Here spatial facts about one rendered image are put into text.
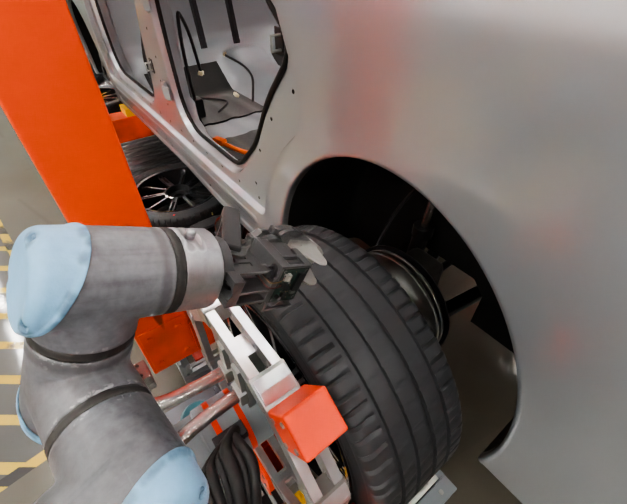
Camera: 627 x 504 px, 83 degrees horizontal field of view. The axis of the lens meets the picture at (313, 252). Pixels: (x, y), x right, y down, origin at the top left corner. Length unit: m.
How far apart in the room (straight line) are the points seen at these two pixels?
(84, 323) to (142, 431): 0.10
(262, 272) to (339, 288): 0.24
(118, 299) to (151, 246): 0.05
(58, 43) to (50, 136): 0.16
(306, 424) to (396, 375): 0.18
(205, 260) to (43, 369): 0.16
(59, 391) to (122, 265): 0.12
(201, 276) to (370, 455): 0.40
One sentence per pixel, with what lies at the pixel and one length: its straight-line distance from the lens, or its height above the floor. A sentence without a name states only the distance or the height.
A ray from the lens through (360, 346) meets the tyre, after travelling 0.61.
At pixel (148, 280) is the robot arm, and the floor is 1.41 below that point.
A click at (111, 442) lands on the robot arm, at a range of 0.35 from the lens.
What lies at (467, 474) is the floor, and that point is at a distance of 1.82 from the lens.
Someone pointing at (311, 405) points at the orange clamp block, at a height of 1.16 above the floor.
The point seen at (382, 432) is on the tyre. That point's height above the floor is 1.06.
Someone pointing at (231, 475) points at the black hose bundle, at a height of 1.05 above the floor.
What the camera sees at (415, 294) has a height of 0.95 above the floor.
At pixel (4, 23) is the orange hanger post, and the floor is 1.54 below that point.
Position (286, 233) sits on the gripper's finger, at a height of 1.34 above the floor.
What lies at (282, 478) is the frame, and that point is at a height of 0.62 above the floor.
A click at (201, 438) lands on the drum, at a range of 0.81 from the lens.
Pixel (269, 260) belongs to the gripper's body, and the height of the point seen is 1.35.
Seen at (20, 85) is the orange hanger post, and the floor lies 1.45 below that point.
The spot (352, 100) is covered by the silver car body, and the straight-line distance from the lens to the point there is 0.72.
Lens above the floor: 1.64
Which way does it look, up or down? 42 degrees down
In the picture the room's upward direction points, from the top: straight up
